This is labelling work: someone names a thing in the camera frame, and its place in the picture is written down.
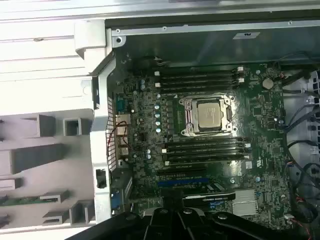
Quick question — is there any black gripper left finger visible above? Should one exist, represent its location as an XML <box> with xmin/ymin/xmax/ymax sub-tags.
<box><xmin>66</xmin><ymin>208</ymin><xmax>180</xmax><ymax>240</ymax></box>

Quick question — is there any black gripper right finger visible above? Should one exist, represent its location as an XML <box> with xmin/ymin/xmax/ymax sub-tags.
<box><xmin>178</xmin><ymin>209</ymin><xmax>305</xmax><ymax>240</ymax></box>

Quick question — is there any green RAM stick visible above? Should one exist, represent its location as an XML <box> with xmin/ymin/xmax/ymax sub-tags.
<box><xmin>0</xmin><ymin>191</ymin><xmax>71</xmax><ymax>207</ymax></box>

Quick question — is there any black RAM slot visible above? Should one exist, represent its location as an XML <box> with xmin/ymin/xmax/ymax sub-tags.
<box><xmin>163</xmin><ymin>154</ymin><xmax>251</xmax><ymax>167</ymax></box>
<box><xmin>154</xmin><ymin>65</ymin><xmax>245</xmax><ymax>77</ymax></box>
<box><xmin>163</xmin><ymin>148</ymin><xmax>251</xmax><ymax>161</ymax></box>
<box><xmin>157</xmin><ymin>71</ymin><xmax>245</xmax><ymax>83</ymax></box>
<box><xmin>154</xmin><ymin>77</ymin><xmax>245</xmax><ymax>89</ymax></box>
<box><xmin>163</xmin><ymin>136</ymin><xmax>251</xmax><ymax>149</ymax></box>
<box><xmin>157</xmin><ymin>83</ymin><xmax>241</xmax><ymax>95</ymax></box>
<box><xmin>161</xmin><ymin>142</ymin><xmax>251</xmax><ymax>154</ymax></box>

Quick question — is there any silver finned heatsink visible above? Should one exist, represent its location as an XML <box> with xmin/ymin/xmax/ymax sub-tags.
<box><xmin>231</xmin><ymin>189</ymin><xmax>259</xmax><ymax>216</ymax></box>

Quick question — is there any black graphics card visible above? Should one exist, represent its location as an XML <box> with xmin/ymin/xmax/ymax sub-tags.
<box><xmin>181</xmin><ymin>191</ymin><xmax>237</xmax><ymax>209</ymax></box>

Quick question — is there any blue expansion slot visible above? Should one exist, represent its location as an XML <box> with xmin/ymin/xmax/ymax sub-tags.
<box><xmin>157</xmin><ymin>177</ymin><xmax>210</xmax><ymax>188</ymax></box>

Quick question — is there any black expansion slot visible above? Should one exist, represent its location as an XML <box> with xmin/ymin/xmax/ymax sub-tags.
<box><xmin>156</xmin><ymin>169</ymin><xmax>205</xmax><ymax>176</ymax></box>

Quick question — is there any green motherboard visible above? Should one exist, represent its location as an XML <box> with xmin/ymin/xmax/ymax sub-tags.
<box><xmin>113</xmin><ymin>56</ymin><xmax>295</xmax><ymax>226</ymax></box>

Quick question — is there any grey parts rack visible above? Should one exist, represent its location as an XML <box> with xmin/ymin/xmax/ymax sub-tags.
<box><xmin>0</xmin><ymin>79</ymin><xmax>98</xmax><ymax>226</ymax></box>

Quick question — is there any CPU socket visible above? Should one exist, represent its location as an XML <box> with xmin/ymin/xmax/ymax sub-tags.
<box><xmin>178</xmin><ymin>93</ymin><xmax>237</xmax><ymax>138</ymax></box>

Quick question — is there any silver CPU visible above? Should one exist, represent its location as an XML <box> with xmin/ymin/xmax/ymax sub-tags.
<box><xmin>196</xmin><ymin>101</ymin><xmax>228</xmax><ymax>131</ymax></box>

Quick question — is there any black and silver PC case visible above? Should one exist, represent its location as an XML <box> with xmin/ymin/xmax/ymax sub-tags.
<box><xmin>88</xmin><ymin>17</ymin><xmax>320</xmax><ymax>240</ymax></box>

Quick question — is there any round coin battery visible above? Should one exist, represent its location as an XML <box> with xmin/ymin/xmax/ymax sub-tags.
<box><xmin>261</xmin><ymin>77</ymin><xmax>274</xmax><ymax>90</ymax></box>

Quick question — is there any grey corner stop block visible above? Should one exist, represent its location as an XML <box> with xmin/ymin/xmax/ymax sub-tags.
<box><xmin>74</xmin><ymin>19</ymin><xmax>113</xmax><ymax>60</ymax></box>

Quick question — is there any black cable bundle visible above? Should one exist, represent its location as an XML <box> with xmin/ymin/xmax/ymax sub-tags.
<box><xmin>277</xmin><ymin>51</ymin><xmax>320</xmax><ymax>226</ymax></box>

